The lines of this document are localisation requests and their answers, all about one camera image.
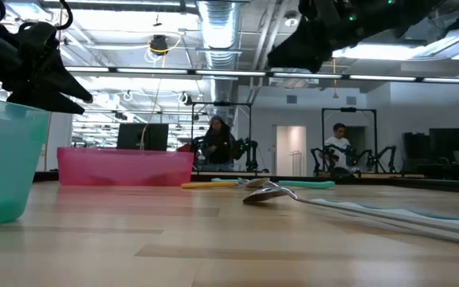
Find pink plastic bin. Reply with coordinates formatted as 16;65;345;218
57;146;195;187

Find silver ventilation duct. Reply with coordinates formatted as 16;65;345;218
249;0;306;104
196;0;241;120

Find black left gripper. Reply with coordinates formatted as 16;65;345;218
0;22;94;116

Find yellow ceiling cable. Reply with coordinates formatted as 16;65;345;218
139;34;183;152

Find dark equipment rack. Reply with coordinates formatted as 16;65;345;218
402;127;459;180

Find black ceiling device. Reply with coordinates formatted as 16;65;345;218
148;34;170;56

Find black monitor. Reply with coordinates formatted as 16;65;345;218
116;122;170;153

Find black metal rig frame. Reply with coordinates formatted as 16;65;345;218
190;101;253;173
321;107;378;176

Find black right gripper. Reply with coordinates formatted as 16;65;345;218
267;0;379;75

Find translucent teal plastic bin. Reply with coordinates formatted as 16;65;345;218
0;95;51;229

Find orange-handled metal spoon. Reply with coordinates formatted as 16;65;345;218
180;177;271;190

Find black background robot arms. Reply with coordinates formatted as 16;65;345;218
310;143;398;177

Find person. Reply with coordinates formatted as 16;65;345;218
324;122;354;173
200;115;237;173

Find long ceiling light bar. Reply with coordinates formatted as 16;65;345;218
64;63;459;85

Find striped-handled metal spoon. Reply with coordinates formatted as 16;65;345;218
242;186;459;247

